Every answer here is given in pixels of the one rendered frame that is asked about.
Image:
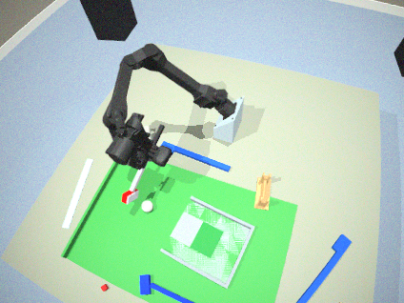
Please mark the white golf ball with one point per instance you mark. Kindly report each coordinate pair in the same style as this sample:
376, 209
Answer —
147, 206

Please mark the white flat bar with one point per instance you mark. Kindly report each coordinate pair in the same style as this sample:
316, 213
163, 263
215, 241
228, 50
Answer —
76, 196

